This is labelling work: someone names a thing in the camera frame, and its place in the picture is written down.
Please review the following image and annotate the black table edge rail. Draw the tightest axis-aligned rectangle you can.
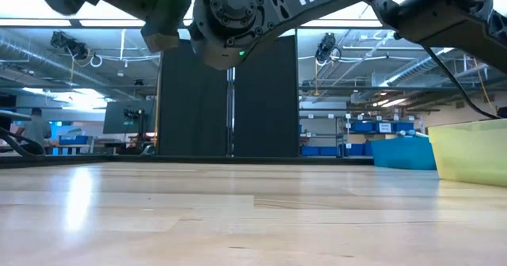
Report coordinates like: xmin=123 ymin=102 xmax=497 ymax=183
xmin=0 ymin=154 xmax=375 ymax=169

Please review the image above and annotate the blue plastic bin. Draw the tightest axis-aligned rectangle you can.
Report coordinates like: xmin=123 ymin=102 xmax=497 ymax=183
xmin=370 ymin=136 xmax=436 ymax=171

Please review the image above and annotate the silver ventilation duct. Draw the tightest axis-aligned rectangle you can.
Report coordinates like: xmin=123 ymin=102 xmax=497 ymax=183
xmin=379 ymin=47 xmax=476 ymax=88

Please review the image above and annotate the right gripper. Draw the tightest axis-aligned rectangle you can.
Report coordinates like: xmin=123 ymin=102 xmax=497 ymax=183
xmin=41 ymin=0 xmax=193 ymax=37

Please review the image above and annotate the white roll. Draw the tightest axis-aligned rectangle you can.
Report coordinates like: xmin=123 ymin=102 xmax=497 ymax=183
xmin=395 ymin=129 xmax=429 ymax=139

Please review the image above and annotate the black monitor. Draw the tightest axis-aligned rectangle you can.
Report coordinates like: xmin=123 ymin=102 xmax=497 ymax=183
xmin=103 ymin=100 xmax=158 ymax=135

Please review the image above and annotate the camera on tripod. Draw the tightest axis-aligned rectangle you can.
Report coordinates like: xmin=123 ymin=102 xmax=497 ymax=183
xmin=123 ymin=108 xmax=146 ymax=154

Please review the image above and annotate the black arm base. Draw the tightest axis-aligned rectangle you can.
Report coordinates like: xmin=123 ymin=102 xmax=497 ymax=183
xmin=0 ymin=109 xmax=44 ymax=157

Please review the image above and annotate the person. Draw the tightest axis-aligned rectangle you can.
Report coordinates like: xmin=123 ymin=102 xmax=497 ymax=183
xmin=21 ymin=107 xmax=52 ymax=155

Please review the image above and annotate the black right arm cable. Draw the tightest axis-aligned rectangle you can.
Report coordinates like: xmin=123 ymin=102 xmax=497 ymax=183
xmin=419 ymin=44 xmax=504 ymax=120

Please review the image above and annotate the black partition panel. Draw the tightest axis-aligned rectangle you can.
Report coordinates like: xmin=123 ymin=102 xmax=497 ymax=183
xmin=233 ymin=35 xmax=300 ymax=158
xmin=158 ymin=37 xmax=230 ymax=158

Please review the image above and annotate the yellow translucent plastic bin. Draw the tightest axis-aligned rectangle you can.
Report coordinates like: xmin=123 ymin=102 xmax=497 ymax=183
xmin=427 ymin=118 xmax=507 ymax=188

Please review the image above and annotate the metal shelf rack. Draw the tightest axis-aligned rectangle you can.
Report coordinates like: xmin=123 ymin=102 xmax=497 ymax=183
xmin=299 ymin=113 xmax=421 ymax=158

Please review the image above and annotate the black ceiling-hung device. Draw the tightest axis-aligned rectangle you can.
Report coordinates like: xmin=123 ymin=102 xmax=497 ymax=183
xmin=50 ymin=31 xmax=90 ymax=61
xmin=315 ymin=32 xmax=341 ymax=63

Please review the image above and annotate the blue crate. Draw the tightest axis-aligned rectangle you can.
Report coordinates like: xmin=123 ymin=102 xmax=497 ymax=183
xmin=59 ymin=135 xmax=89 ymax=146

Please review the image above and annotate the metal partition pole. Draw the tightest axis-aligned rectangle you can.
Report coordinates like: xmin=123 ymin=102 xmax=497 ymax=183
xmin=225 ymin=67 xmax=236 ymax=158

